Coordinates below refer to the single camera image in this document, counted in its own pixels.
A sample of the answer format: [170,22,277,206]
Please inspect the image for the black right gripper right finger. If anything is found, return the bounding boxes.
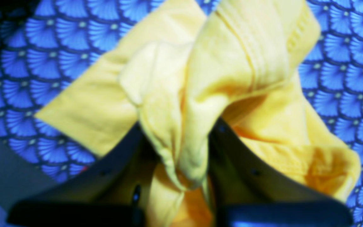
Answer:
[208,119,354,227]

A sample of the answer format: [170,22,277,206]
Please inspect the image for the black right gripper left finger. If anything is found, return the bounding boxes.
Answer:
[6,123,158,227]

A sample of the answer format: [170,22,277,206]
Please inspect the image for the yellow T-shirt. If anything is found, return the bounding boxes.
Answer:
[35,0,360,227]

